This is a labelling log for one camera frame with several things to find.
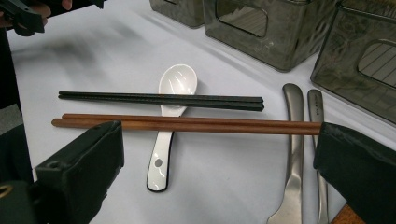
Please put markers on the white ceramic spoon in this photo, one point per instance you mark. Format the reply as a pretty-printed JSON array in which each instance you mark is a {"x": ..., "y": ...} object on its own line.
[{"x": 177, "y": 81}]

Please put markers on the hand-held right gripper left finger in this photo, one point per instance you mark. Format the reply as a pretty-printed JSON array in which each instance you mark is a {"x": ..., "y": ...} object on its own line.
[{"x": 81, "y": 174}]

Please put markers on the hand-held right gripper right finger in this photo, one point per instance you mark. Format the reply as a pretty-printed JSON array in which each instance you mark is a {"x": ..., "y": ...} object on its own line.
[{"x": 358, "y": 174}]

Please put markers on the smoky transparent plastic bin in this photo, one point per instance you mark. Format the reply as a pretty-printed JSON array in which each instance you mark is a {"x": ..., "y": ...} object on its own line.
[
  {"x": 280, "y": 49},
  {"x": 348, "y": 62},
  {"x": 180, "y": 12}
]

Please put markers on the black chopstick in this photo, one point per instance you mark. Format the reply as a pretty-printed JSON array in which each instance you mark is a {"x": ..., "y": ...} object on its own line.
[
  {"x": 155, "y": 101},
  {"x": 155, "y": 96}
]

